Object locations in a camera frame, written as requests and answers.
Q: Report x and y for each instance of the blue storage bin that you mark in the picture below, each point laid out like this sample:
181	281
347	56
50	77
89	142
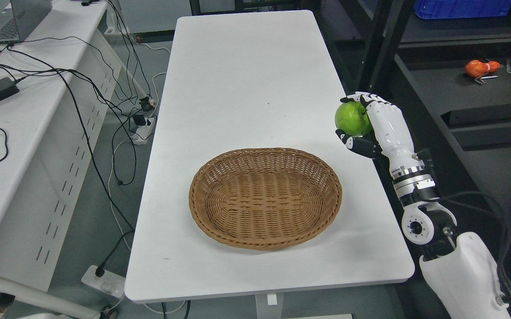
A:
461	9

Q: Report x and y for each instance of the grey laptop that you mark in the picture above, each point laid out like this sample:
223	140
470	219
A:
24	16

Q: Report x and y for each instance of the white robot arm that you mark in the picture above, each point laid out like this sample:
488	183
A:
457	266

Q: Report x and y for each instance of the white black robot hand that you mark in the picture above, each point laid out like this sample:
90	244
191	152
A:
391	132

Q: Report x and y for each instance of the white centre table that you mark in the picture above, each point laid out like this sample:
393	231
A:
255	80

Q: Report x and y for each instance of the orange toy on shelf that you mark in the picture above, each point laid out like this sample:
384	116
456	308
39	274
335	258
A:
476	69

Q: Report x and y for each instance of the green apple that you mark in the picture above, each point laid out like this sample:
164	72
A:
351	117

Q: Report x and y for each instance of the brown wicker basket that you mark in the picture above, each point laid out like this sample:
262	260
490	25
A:
264	198

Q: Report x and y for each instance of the white far power strip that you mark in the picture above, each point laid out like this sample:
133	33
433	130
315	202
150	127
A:
143	133

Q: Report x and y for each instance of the white floor power strip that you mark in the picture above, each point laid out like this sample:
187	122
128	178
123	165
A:
109	283

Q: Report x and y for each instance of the white left desk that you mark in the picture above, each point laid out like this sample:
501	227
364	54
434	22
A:
45	133

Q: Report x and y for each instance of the black power adapter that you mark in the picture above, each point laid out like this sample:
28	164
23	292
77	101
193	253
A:
8	88

